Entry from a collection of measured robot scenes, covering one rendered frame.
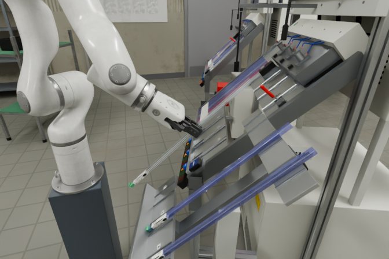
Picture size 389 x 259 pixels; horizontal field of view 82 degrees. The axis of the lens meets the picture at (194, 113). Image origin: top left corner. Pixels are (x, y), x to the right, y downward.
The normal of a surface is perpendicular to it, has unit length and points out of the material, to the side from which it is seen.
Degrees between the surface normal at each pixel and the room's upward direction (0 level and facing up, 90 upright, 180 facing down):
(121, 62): 63
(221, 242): 90
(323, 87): 90
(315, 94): 90
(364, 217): 90
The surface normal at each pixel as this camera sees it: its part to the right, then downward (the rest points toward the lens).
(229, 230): 0.04, 0.41
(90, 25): -0.10, -0.65
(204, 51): 0.29, 0.40
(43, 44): 0.60, 0.17
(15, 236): 0.00, -0.91
